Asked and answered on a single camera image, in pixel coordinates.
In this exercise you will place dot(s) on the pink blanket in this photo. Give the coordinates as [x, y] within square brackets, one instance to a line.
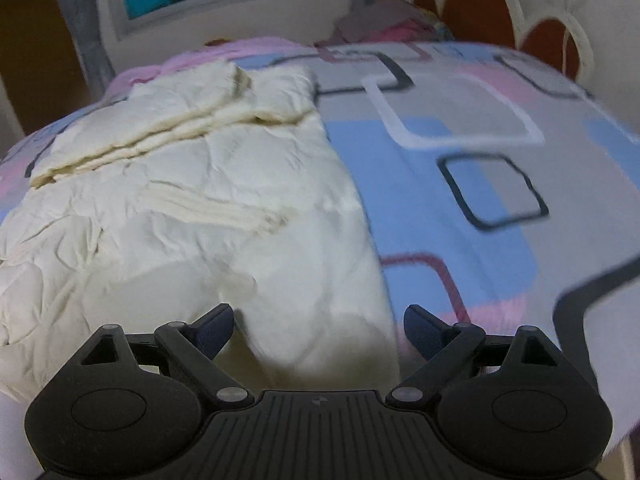
[250, 49]

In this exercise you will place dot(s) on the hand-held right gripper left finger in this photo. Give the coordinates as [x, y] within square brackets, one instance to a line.
[212, 332]

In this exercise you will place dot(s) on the white puffer jacket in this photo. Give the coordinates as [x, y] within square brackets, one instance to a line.
[200, 210]

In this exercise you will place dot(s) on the pile of folded clothes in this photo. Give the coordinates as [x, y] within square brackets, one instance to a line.
[380, 20]

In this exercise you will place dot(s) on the brown wooden door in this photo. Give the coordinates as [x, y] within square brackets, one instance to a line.
[35, 45]

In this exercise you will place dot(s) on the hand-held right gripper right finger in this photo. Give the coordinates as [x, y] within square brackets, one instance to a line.
[425, 332]

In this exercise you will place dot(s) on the brown and white headboard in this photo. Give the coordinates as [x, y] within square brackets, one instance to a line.
[480, 10]

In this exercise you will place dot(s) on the bed with patterned sheet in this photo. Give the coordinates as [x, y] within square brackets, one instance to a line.
[450, 160]

